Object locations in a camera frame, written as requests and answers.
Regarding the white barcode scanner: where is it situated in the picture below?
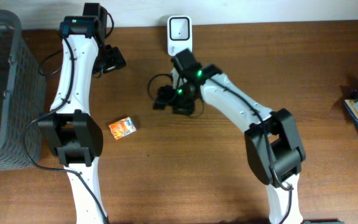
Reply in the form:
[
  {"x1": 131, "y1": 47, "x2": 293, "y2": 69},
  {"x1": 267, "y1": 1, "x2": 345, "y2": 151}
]
[{"x1": 167, "y1": 15, "x2": 193, "y2": 56}]

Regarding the small orange juice carton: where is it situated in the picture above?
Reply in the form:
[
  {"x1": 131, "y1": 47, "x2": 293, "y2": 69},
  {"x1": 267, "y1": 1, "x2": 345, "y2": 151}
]
[{"x1": 108, "y1": 117, "x2": 137, "y2": 140}]

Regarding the grey plastic basket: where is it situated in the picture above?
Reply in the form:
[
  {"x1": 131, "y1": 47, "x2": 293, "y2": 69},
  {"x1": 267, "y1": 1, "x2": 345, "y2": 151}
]
[{"x1": 0, "y1": 10, "x2": 46, "y2": 171}]

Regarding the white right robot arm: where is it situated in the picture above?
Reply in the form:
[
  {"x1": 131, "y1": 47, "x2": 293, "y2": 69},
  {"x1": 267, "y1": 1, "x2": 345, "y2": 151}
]
[{"x1": 153, "y1": 49, "x2": 306, "y2": 223}]

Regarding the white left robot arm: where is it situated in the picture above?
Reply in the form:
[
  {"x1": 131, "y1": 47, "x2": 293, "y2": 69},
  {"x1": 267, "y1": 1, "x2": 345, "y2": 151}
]
[{"x1": 37, "y1": 2, "x2": 126, "y2": 223}]

